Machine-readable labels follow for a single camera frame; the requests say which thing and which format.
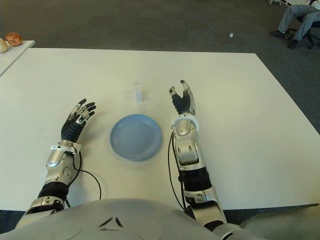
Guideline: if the blue round plate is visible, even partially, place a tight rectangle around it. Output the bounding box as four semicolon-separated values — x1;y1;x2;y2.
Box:
109;113;163;162

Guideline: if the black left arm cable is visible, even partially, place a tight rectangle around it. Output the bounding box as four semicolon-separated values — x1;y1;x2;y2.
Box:
65;147;102;208

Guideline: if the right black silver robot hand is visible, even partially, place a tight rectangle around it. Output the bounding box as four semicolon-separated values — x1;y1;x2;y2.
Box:
168;79;197;116

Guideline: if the black office chair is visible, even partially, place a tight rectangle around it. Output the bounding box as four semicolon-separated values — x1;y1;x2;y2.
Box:
287;12;320;50

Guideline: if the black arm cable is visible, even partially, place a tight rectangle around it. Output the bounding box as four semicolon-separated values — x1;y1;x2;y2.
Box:
65;147;102;208
167;124;187;211

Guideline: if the grey robot torso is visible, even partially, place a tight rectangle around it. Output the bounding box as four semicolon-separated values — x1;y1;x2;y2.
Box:
0;197;320;240

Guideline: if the seated person in jeans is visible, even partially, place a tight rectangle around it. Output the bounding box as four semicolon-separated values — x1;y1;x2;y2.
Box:
269;0;320;50

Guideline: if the white wall charger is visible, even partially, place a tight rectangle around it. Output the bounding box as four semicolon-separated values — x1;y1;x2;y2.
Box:
133;79;144;103

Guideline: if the beige round bread roll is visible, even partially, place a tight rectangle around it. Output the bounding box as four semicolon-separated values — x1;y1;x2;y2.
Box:
0;37;11;54

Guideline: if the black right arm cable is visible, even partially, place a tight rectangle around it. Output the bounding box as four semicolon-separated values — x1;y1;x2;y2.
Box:
167;124;187;211

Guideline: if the reddish brown bread roll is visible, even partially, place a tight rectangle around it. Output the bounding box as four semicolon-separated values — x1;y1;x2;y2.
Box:
4;32;24;46

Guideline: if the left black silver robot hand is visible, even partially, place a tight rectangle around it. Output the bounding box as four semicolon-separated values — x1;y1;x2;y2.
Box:
60;98;97;143

